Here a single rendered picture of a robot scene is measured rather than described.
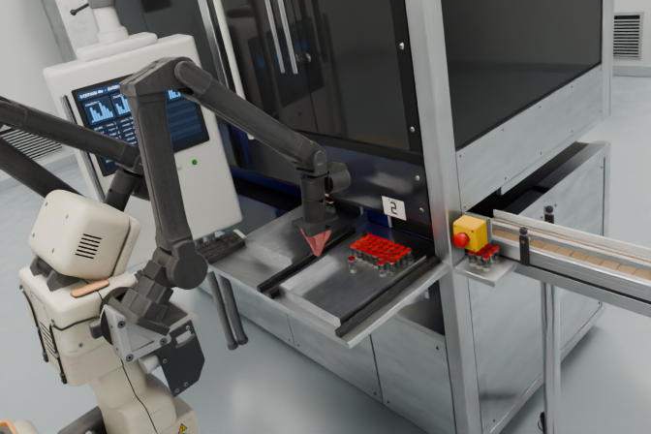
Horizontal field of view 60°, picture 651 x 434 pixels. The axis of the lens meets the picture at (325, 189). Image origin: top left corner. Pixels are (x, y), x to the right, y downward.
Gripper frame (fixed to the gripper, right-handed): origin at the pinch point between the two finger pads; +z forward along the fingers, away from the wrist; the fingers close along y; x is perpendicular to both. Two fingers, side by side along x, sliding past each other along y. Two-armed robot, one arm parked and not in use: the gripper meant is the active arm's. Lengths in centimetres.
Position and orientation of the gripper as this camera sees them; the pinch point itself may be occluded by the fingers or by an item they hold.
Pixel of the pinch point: (317, 252)
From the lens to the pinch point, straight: 141.5
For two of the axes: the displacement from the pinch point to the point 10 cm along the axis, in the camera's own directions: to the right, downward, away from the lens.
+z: 0.6, 9.5, 3.2
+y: 7.5, -2.5, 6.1
